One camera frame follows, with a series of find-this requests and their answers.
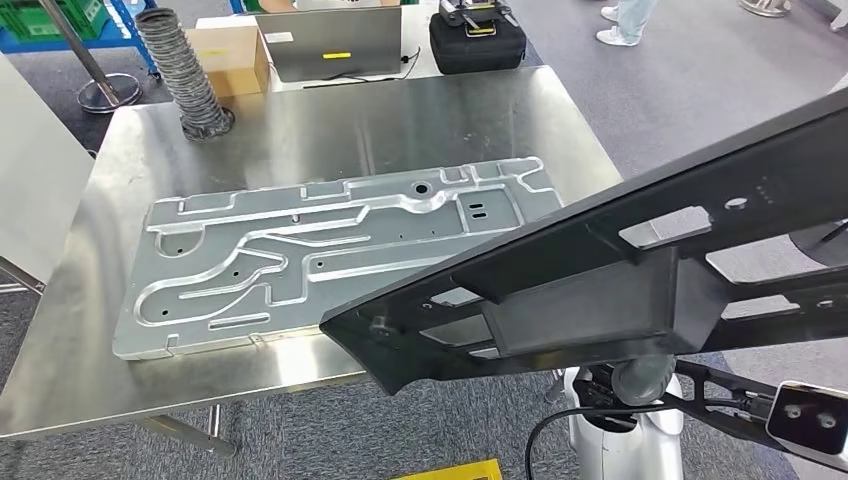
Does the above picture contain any green plastic crate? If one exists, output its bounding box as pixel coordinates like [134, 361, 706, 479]
[0, 0, 111, 42]

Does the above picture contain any black plastic frame part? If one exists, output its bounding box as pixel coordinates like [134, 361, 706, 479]
[319, 89, 848, 397]

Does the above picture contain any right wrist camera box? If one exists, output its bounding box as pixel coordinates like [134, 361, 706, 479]
[675, 357, 848, 475]

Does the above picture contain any brown cardboard box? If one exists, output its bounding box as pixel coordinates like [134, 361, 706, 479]
[185, 25, 272, 101]

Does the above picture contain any grey ribbed flexible hose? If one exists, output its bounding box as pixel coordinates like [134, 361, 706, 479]
[134, 7, 236, 142]

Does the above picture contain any blue metal storage rack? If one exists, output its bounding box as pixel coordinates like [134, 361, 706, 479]
[0, 0, 160, 74]

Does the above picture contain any black carrying case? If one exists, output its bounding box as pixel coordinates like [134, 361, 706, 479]
[428, 11, 529, 75]

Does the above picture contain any standing person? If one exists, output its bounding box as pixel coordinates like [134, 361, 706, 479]
[594, 0, 660, 48]

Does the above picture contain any metal stanchion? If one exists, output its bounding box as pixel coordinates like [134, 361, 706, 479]
[738, 0, 793, 18]
[36, 0, 144, 115]

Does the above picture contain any black handheld controller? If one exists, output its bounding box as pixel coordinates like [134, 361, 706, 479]
[438, 0, 519, 38]

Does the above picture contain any black laptop cable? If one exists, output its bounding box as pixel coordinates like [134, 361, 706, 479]
[301, 47, 423, 89]

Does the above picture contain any stamped silver metal plate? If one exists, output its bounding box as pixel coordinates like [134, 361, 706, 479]
[111, 156, 564, 362]

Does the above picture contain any white panel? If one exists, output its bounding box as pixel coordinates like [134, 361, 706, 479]
[0, 52, 96, 286]

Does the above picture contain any grey laptop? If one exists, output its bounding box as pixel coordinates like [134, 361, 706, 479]
[254, 5, 405, 85]

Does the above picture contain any stainless steel workbench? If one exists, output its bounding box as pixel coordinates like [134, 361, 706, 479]
[0, 64, 624, 458]

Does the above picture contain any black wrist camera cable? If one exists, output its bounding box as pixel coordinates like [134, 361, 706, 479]
[524, 402, 757, 480]

